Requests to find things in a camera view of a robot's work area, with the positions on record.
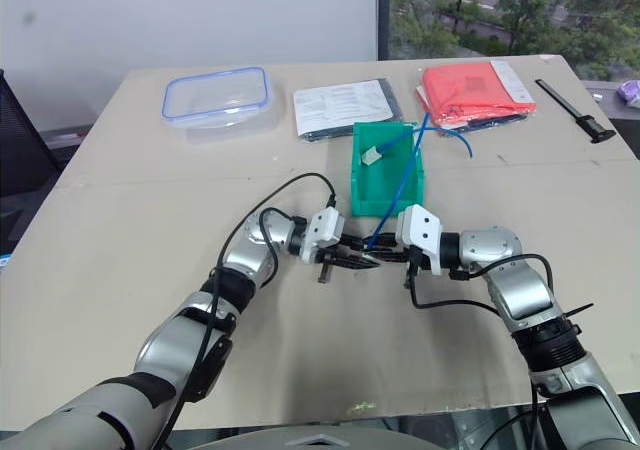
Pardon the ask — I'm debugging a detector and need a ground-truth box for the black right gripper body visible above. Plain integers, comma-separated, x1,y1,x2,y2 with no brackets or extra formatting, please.
386,229,421,290

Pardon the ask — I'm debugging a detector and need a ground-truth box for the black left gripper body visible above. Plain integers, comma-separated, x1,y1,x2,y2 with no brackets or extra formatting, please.
315,230,362,285

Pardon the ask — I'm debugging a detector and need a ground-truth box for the blue cable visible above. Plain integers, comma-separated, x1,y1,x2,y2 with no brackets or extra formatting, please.
364,112,475,251

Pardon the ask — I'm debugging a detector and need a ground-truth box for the green plastic bin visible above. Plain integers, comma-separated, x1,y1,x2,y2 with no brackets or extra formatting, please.
349,120,428,218

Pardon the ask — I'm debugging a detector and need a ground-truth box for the dark package with white sheet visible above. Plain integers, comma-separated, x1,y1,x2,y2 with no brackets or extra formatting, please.
291,75,405,145

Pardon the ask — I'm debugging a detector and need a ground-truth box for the red packaged cloth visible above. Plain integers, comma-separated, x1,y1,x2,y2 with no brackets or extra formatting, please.
414,60,539,138

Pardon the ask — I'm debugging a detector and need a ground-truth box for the clear container blue rim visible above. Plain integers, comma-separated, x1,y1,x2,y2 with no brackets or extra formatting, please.
160,65,283,145

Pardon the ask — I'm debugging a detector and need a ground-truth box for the black caliper tool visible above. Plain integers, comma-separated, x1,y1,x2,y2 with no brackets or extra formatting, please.
534,77,617,145

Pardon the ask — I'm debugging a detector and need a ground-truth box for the grey side table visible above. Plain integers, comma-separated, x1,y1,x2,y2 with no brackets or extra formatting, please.
581,79,640,162

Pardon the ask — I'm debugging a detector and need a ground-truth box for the purple crumpled bag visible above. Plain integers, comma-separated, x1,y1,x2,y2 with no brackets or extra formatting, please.
616,79,640,111

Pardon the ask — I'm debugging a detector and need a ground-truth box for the black chair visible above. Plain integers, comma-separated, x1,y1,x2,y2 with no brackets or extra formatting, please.
0,68,63,199

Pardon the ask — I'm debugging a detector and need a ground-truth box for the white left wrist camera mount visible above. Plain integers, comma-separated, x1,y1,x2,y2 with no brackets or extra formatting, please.
303,208,347,264

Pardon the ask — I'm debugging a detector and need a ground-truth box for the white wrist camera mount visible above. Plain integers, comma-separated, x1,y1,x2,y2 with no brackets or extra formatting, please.
395,203,444,277
303,208,347,264

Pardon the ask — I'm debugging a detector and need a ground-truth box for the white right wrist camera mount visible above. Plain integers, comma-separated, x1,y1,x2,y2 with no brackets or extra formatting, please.
395,203,444,277

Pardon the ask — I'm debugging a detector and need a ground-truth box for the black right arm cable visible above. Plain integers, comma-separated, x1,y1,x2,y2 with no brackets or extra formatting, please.
402,252,557,450

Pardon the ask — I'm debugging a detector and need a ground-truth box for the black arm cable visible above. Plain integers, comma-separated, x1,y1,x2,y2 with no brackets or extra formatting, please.
149,171,339,450
402,252,557,450

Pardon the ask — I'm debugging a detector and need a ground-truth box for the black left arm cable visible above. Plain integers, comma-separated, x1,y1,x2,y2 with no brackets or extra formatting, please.
149,171,339,450

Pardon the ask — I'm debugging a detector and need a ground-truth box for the dark window frame post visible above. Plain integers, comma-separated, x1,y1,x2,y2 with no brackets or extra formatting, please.
375,0,393,63

